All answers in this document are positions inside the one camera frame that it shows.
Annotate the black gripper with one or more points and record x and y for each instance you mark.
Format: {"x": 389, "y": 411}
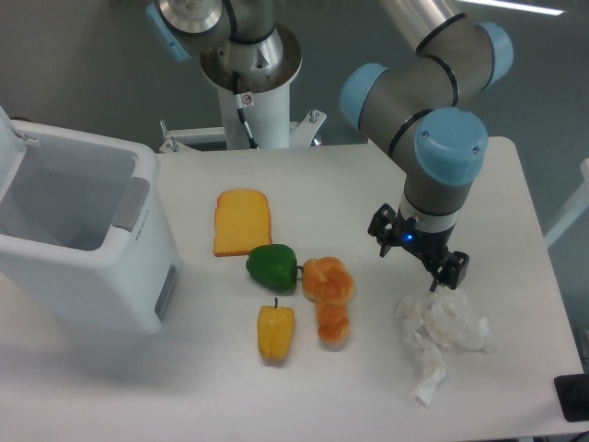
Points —
{"x": 391, "y": 229}

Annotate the orange croissant bread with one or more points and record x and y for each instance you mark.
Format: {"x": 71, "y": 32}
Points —
{"x": 333, "y": 322}

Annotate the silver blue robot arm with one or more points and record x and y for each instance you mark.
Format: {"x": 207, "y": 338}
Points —
{"x": 414, "y": 117}

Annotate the round knotted bread roll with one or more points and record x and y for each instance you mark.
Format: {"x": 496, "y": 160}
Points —
{"x": 328, "y": 280}

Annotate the square toast bread slice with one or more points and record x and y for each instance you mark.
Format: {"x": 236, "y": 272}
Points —
{"x": 242, "y": 222}

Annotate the crumpled white paper tissue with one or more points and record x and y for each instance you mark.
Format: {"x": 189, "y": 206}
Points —
{"x": 436, "y": 322}

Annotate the green bell pepper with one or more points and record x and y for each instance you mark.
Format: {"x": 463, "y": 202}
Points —
{"x": 273, "y": 266}

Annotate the yellow bell pepper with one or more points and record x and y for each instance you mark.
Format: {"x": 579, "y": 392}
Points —
{"x": 275, "y": 329}

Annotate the black device at edge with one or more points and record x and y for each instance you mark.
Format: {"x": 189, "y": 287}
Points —
{"x": 572, "y": 392}

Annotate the white trash bin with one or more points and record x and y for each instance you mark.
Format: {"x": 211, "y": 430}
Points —
{"x": 83, "y": 228}

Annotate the white frame bar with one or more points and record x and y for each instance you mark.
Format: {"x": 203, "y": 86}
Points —
{"x": 570, "y": 211}

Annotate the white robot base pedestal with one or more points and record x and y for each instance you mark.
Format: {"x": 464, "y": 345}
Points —
{"x": 253, "y": 82}

